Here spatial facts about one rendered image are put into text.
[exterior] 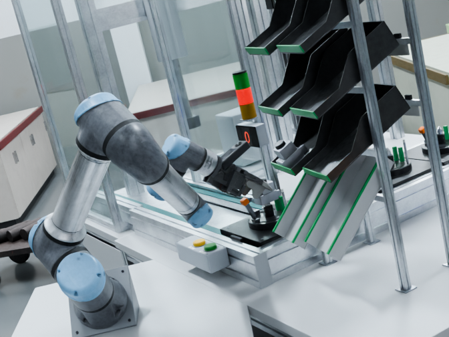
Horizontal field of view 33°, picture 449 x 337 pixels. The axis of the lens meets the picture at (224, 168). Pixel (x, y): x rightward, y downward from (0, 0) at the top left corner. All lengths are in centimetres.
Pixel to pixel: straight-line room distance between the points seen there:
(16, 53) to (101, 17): 592
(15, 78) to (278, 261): 717
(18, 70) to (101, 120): 730
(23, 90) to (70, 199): 718
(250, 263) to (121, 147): 60
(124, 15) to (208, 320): 157
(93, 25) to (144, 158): 148
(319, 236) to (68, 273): 66
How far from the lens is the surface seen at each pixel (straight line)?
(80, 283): 201
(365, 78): 186
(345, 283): 212
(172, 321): 214
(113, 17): 324
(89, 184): 195
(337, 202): 204
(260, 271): 218
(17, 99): 917
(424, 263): 216
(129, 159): 180
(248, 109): 249
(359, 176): 204
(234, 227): 240
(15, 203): 701
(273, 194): 234
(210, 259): 226
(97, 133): 184
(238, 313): 208
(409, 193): 250
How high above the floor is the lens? 173
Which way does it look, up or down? 14 degrees down
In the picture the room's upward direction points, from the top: 13 degrees counter-clockwise
